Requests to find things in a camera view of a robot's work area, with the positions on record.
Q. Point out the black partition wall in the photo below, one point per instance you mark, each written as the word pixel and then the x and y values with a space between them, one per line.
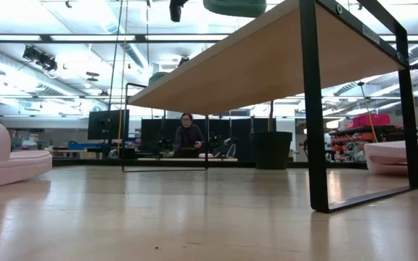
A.
pixel 154 134

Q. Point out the wooden shelf with black legs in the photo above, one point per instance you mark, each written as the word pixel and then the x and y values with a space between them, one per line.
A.
pixel 267 65

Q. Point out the green rubber slide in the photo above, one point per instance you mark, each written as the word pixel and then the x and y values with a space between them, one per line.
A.
pixel 157 78
pixel 234 9

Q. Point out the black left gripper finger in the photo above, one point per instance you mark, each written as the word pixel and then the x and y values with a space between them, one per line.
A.
pixel 175 11

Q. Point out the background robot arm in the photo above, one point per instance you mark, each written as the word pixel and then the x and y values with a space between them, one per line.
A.
pixel 227 148

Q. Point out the black background monitor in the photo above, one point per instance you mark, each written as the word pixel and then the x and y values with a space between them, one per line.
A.
pixel 103 125

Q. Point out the red storage bins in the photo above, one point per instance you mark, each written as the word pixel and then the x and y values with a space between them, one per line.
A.
pixel 370 120

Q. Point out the black storage rack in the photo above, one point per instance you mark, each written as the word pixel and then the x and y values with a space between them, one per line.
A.
pixel 350 145

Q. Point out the person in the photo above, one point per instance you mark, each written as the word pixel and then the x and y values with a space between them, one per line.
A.
pixel 189 139

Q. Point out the green plant in black pot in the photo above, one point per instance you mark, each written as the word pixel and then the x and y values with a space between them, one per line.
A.
pixel 270 148

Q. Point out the blue background table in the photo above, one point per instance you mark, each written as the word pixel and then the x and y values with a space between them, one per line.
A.
pixel 85 145

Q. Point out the yellow slanted pole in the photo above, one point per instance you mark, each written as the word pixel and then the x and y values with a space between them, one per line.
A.
pixel 367 110

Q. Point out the black ceiling spotlight cluster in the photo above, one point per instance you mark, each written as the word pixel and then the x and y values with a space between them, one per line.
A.
pixel 42 59

